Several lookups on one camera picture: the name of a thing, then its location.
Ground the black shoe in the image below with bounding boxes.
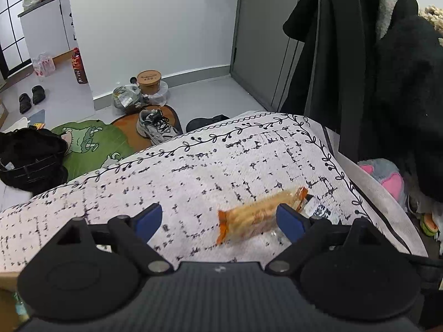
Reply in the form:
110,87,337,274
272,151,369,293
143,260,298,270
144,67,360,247
186,114,231,134

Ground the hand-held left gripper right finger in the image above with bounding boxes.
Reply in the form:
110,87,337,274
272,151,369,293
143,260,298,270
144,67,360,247
266,203,390,275

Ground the red-capped oil bottle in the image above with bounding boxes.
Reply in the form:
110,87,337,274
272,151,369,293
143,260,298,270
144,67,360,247
71,47,88,84

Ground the clear white snack packet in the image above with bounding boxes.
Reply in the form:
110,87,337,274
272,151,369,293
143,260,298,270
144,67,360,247
301,195,341,225

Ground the black-framed glass door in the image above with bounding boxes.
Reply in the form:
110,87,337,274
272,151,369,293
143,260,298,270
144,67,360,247
0,0,32,80

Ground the pink and grey plush toy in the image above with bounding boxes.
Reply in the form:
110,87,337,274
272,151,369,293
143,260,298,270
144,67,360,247
358,158,405,208

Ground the grey trash bag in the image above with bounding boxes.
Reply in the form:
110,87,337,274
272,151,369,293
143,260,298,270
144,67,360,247
112,84,143,114

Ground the black coat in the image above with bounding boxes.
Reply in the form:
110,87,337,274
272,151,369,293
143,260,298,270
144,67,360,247
279,0,443,203

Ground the paper noodle bowl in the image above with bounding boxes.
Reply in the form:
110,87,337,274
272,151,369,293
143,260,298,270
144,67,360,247
137,70,162,95

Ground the pack of water bottles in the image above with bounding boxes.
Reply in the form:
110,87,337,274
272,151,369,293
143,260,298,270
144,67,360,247
32,53,56,77

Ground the grey door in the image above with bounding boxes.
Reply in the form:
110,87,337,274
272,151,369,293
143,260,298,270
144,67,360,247
230,0,312,113

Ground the grey sneaker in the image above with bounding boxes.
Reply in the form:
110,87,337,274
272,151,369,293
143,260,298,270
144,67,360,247
136,109,181,146

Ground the fruit-shaped toy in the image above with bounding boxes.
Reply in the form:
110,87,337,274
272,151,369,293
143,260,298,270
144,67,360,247
420,213,440,238

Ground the orange snack packet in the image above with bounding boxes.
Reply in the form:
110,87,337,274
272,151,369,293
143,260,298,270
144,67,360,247
216,186,309,245

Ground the brown round floor mat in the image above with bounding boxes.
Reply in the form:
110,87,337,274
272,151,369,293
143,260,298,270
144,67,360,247
111,105,183,153

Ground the green frog floor mat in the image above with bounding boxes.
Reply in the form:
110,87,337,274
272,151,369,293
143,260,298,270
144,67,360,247
51,119,135,182

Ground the clear plastic bag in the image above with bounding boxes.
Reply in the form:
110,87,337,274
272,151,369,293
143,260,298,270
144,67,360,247
140,81,169,107

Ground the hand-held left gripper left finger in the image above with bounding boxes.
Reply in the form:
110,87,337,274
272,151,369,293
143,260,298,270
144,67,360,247
52,204,174,275

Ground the white cabinet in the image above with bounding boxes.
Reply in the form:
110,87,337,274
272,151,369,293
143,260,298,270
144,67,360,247
18,0,75,59

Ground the beige fuzzy cloth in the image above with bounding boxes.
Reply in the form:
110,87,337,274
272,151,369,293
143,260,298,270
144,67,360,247
419,5,443,45

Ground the white black-patterned blanket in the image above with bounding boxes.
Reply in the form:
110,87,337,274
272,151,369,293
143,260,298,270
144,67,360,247
0,111,430,274

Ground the black bag on floor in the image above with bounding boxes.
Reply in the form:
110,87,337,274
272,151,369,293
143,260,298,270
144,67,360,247
0,128,69,196

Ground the small blue-grey mat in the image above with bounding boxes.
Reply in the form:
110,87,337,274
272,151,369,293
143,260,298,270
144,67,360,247
28,109,47,125

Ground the brown cardboard box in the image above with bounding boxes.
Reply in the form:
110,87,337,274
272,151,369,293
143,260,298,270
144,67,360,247
0,273,30,332

